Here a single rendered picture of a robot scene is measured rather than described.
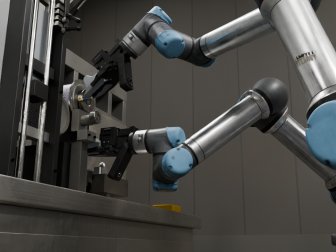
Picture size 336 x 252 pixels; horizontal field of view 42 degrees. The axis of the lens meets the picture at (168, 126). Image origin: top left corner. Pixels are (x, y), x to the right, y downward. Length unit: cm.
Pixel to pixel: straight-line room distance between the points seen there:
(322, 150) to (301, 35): 25
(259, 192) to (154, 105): 120
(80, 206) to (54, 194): 9
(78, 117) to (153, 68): 265
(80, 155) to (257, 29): 62
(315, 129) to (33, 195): 50
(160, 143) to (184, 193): 226
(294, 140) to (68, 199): 83
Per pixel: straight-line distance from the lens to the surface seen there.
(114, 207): 99
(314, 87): 86
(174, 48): 126
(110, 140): 137
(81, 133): 133
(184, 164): 113
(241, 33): 123
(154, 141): 130
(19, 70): 102
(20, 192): 75
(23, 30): 106
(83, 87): 145
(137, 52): 136
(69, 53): 203
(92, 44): 444
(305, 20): 94
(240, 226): 336
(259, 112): 127
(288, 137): 144
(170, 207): 135
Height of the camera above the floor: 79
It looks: 16 degrees up
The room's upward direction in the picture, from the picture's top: straight up
